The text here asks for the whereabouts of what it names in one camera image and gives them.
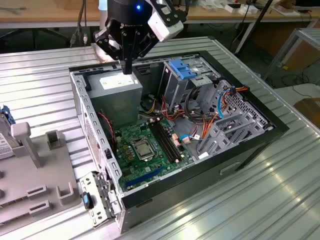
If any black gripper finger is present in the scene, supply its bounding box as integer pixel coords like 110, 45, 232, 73
127, 29, 161, 75
93, 21, 129, 75

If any orange red power wire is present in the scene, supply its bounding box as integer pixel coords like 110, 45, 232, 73
223, 85, 250, 112

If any hard disk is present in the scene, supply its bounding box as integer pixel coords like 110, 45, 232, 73
0, 104, 18, 161

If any grey metal disk bay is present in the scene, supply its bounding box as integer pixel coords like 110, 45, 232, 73
197, 111, 274, 161

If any blue plastic drive latch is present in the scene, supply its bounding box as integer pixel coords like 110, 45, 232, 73
168, 58, 199, 80

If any grey optical drive cage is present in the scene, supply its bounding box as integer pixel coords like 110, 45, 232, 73
159, 56, 222, 115

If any wooden desk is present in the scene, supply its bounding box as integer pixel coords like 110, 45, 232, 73
184, 0, 320, 26
0, 0, 101, 29

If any grey power supply unit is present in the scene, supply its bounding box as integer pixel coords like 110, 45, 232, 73
86, 68, 144, 131

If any black case fan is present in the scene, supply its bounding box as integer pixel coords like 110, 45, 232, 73
97, 109, 118, 154

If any small white box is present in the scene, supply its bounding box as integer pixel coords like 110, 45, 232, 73
224, 2, 243, 14
238, 5, 259, 15

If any black RAM slot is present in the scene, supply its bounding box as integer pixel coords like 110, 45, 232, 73
156, 118, 182, 159
149, 119, 177, 163

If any CPU socket with silver CPU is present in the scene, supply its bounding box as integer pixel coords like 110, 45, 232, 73
129, 138, 156, 162

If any black slanted stand pole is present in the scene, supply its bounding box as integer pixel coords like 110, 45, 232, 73
233, 0, 275, 55

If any green motherboard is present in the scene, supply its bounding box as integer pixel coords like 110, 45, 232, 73
113, 116, 196, 193

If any blue expansion slot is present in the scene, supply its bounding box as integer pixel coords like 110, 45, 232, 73
124, 166, 165, 189

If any black open PC case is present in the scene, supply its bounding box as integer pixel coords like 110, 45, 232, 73
68, 49, 290, 235

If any large brown cardboard box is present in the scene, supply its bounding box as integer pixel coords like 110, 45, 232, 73
284, 37, 320, 71

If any blue black latch clip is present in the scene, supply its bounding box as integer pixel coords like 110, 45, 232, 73
81, 191, 95, 210

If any grey parts rack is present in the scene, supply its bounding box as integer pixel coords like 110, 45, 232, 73
0, 122, 83, 226

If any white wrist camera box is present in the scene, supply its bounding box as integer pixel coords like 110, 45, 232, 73
146, 0, 188, 43

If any grey robot cable bundle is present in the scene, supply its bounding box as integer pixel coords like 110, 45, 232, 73
69, 0, 89, 48

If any yellow wire bundle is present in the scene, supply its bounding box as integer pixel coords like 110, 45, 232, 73
144, 94, 158, 115

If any black cable bundle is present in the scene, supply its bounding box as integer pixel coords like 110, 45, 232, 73
184, 86, 210, 124

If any orange red wire bundle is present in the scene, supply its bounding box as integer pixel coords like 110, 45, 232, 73
159, 96, 220, 141

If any white plug blue wire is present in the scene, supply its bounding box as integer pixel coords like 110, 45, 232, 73
179, 133, 201, 145

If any grey slot cover bracket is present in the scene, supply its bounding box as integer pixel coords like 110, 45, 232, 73
79, 170, 124, 229

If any aluminium profile frame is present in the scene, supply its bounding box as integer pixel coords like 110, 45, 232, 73
264, 27, 320, 83

